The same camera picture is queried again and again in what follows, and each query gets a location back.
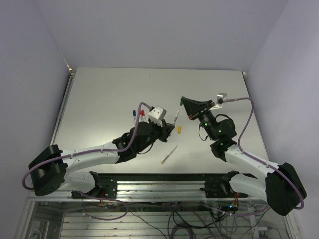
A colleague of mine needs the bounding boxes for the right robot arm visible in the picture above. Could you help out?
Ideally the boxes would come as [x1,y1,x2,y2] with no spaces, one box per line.
[180,94,307,216]

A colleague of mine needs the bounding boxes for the purple pen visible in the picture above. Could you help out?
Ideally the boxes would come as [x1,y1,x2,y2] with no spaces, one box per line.
[137,113,143,122]

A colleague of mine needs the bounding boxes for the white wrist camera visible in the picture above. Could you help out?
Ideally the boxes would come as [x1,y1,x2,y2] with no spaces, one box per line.
[148,106,166,127]
[210,93,227,110]

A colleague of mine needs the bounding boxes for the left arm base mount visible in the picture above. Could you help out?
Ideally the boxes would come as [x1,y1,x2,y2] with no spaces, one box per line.
[69,171,117,199]

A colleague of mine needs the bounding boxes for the blue pen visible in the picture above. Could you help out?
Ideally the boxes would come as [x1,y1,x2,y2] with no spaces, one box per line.
[133,116,137,126]

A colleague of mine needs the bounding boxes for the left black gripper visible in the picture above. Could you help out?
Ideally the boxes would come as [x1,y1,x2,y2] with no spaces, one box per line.
[137,118,174,152]

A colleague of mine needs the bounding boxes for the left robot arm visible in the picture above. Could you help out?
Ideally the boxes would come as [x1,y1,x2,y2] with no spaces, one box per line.
[28,120,175,198]

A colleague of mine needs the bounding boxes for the green pen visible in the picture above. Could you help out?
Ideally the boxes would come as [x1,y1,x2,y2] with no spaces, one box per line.
[172,109,180,125]

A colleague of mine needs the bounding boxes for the aluminium frame rails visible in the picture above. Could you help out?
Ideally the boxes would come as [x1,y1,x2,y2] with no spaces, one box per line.
[18,179,299,239]

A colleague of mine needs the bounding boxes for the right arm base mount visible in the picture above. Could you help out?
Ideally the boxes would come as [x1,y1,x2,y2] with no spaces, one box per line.
[199,171,239,198]

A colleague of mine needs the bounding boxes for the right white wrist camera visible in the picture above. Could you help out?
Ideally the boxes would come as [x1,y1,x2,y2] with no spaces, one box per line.
[210,93,227,110]

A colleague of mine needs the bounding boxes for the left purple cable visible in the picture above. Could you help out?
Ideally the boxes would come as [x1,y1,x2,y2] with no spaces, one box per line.
[21,101,153,191]

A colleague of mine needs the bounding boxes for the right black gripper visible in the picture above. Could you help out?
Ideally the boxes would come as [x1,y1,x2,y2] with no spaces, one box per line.
[182,98,218,140]

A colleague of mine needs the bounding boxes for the purple cable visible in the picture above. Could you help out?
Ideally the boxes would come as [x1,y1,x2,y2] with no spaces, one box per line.
[21,101,153,191]
[223,97,306,209]

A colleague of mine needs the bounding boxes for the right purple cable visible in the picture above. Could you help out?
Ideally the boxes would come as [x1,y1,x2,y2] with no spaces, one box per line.
[223,97,306,209]

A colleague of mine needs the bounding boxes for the yellow pen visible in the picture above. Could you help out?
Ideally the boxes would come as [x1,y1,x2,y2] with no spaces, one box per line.
[161,145,178,164]

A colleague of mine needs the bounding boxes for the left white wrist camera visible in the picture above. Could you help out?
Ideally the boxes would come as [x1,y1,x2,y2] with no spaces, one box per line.
[148,106,166,127]

